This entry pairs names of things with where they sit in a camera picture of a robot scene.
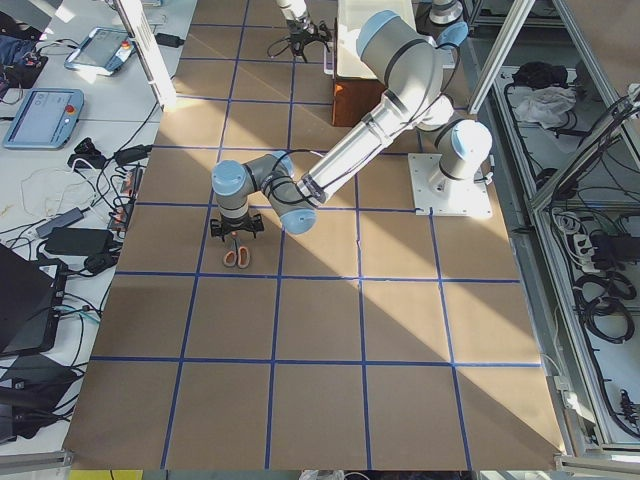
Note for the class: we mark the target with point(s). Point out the white cloth in rack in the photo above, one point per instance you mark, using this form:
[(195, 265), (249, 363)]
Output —
[(547, 107)]

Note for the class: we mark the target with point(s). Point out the brown wooden drawer cabinet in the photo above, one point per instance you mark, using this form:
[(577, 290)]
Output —
[(353, 98)]

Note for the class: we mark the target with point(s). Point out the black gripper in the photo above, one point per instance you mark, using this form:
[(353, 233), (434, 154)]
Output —
[(300, 36), (235, 224)]

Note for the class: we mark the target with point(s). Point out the far blue teach pendant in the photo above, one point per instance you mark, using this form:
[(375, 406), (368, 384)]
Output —
[(103, 52)]

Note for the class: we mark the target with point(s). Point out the blue teach pendant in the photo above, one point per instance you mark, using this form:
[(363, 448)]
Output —
[(45, 120), (103, 52)]

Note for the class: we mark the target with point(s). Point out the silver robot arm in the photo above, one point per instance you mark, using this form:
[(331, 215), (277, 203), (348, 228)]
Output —
[(411, 71), (296, 15)]

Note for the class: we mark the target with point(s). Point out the aluminium frame post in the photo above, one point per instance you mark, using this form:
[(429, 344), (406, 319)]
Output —
[(135, 22)]

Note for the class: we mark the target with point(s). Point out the black power adapter brick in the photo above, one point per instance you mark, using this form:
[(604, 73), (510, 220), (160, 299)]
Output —
[(78, 241)]

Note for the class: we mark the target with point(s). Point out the near blue teach pendant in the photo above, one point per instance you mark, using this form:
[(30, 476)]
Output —
[(45, 120)]

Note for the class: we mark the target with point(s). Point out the grey orange scissors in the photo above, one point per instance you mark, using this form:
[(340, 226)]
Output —
[(236, 254)]

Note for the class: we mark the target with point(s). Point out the black laptop computer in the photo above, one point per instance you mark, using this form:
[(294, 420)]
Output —
[(30, 293)]

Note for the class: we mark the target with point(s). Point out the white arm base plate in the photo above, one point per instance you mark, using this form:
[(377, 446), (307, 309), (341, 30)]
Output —
[(435, 194), (446, 54)]

